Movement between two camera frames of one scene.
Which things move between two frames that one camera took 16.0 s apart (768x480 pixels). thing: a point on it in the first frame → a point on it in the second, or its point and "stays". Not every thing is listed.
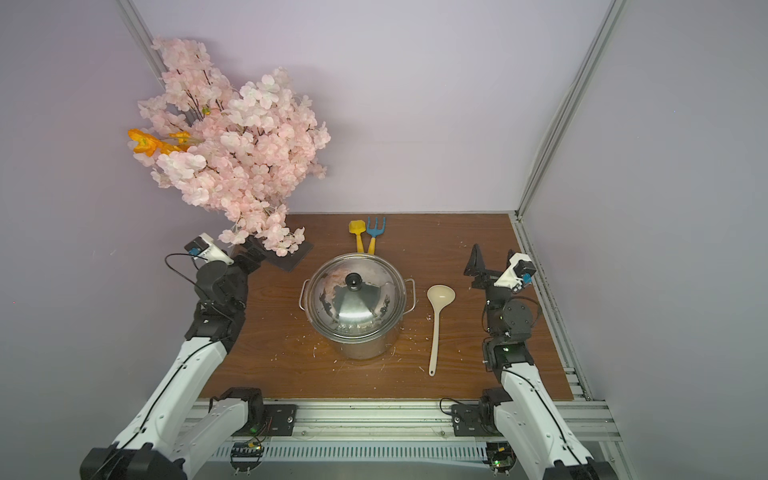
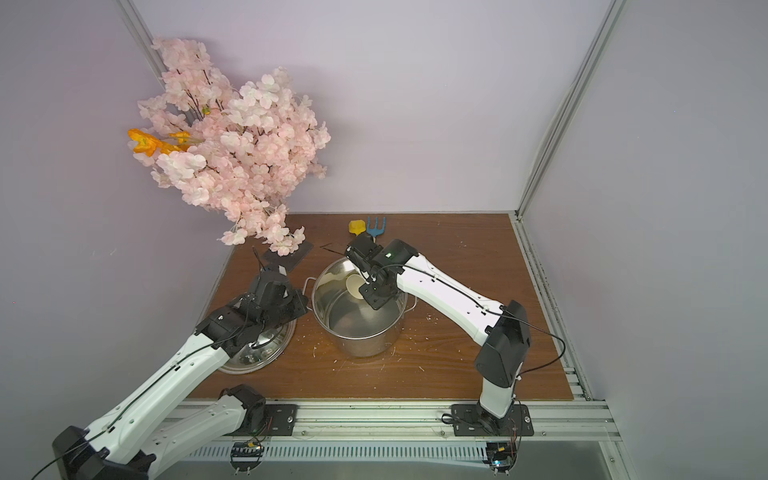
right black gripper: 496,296 → 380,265
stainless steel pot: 359,300 stays
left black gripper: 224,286 → 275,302
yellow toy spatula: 357,227 stays
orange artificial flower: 177,141 stays
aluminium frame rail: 397,422 stays
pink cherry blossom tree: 252,149 stays
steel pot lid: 356,298 → 253,359
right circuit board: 500,456 stays
